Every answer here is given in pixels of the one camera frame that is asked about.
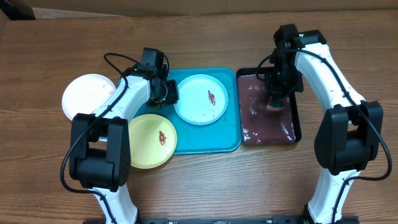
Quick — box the yellow plate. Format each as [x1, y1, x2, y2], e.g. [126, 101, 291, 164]
[129, 114, 177, 169]

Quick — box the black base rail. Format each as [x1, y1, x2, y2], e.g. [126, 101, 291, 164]
[83, 215, 360, 224]

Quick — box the cardboard panel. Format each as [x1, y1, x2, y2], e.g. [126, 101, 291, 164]
[25, 0, 397, 16]

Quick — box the teal plastic tray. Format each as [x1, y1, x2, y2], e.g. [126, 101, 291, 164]
[136, 68, 241, 154]

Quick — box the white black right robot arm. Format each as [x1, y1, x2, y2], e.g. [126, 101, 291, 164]
[264, 24, 392, 223]

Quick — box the white plate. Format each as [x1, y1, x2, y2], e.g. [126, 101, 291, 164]
[62, 73, 116, 120]

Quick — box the black tray with water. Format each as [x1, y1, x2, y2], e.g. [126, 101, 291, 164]
[236, 68, 302, 146]

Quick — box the light blue plate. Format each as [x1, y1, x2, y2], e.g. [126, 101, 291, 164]
[174, 74, 228, 125]

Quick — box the green sponge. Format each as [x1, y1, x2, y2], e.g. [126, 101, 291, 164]
[266, 96, 285, 111]

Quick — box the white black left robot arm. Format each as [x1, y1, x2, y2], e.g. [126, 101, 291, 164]
[60, 75, 178, 223]

